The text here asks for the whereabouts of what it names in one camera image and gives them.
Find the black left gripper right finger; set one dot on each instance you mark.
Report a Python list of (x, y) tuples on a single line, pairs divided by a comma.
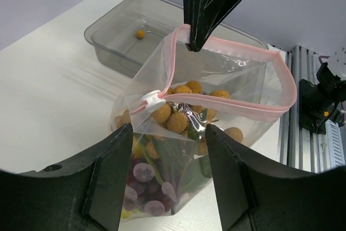
[(254, 192)]

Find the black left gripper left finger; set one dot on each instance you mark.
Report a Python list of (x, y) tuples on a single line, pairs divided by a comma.
[(83, 192)]

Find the red grape bunch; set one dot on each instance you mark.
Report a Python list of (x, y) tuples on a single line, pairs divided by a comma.
[(158, 198)]

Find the clear red-dotted zip bag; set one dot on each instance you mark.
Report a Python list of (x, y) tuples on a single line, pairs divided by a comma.
[(176, 94)]

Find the brown longan bunch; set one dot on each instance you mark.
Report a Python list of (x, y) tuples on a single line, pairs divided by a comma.
[(173, 142)]

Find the single loose brown longan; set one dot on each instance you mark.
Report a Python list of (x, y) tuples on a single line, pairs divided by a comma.
[(140, 34)]

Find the clear grey plastic bin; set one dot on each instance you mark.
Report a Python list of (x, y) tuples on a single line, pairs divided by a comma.
[(114, 38)]

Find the aluminium mounting rail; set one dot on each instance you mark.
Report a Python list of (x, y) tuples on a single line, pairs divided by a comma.
[(309, 135)]

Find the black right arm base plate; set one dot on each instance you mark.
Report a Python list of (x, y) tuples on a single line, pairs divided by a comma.
[(314, 108)]

